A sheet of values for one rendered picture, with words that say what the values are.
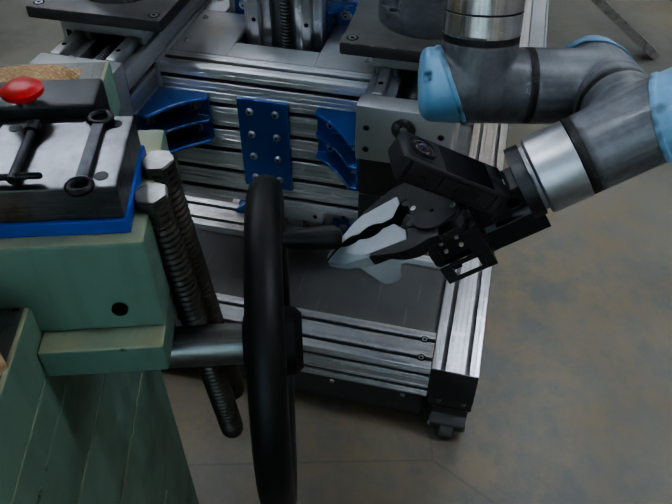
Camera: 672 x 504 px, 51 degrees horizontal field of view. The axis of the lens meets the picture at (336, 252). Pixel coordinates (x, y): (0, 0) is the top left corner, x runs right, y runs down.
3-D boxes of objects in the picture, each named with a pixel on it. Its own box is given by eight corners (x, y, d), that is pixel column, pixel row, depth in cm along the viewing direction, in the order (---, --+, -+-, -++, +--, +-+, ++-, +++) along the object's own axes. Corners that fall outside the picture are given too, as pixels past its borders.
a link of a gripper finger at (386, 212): (351, 287, 74) (430, 251, 71) (322, 254, 70) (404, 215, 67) (348, 266, 76) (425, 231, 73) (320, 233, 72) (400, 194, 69)
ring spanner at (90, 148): (93, 198, 45) (91, 192, 45) (61, 199, 45) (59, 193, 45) (116, 113, 52) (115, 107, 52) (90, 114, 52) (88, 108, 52)
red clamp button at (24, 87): (40, 106, 50) (36, 94, 50) (-3, 108, 50) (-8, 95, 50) (49, 85, 53) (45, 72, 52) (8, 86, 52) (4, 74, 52)
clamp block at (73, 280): (165, 330, 54) (143, 246, 48) (-13, 340, 53) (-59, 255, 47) (182, 207, 65) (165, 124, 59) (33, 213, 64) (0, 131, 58)
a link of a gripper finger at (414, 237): (377, 276, 66) (462, 238, 64) (369, 266, 65) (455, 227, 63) (371, 242, 70) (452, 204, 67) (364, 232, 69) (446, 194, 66)
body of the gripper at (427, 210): (443, 289, 69) (560, 239, 66) (405, 236, 64) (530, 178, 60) (430, 236, 75) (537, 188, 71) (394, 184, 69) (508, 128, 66)
